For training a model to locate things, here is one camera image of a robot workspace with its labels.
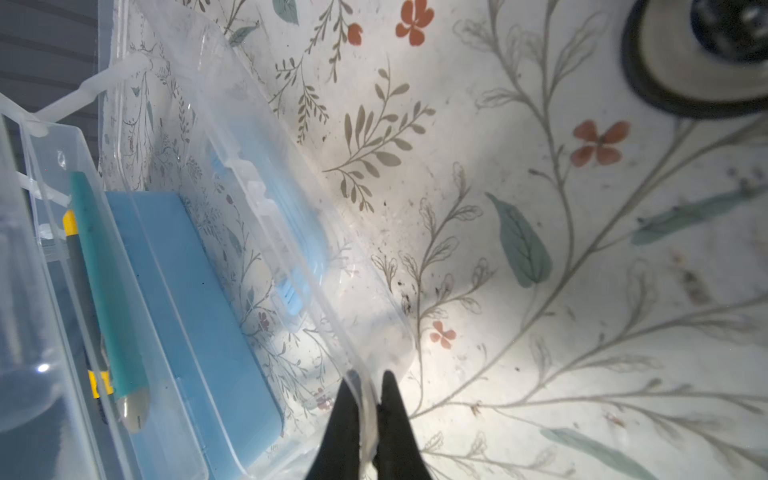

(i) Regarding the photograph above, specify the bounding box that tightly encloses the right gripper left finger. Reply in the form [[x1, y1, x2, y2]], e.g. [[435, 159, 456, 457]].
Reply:
[[305, 381, 360, 480]]

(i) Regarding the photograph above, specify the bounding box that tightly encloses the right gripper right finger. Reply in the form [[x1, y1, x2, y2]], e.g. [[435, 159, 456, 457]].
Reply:
[[373, 371, 431, 480]]

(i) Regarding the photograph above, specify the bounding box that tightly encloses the blue plastic tool box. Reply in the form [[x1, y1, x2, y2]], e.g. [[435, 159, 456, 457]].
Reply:
[[1, 1, 415, 479]]

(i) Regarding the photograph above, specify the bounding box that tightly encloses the yellow black utility knife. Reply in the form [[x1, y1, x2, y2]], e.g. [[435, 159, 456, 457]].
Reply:
[[62, 209, 114, 424]]

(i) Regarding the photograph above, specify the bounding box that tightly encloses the brown tape roll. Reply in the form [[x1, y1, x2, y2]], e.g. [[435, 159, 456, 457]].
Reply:
[[619, 1, 767, 120]]

